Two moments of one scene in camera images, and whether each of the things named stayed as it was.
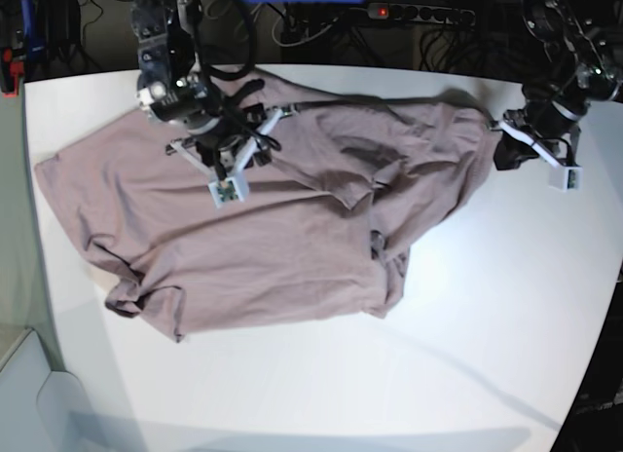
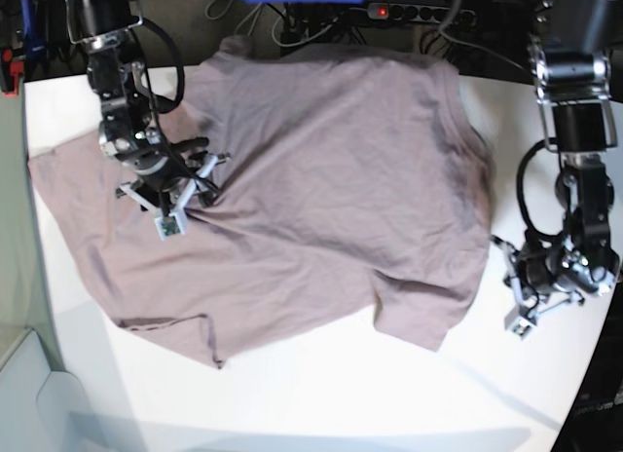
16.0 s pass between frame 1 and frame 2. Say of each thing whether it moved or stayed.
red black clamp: stayed
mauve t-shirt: moved
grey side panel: stayed
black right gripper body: moved
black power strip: stayed
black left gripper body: moved
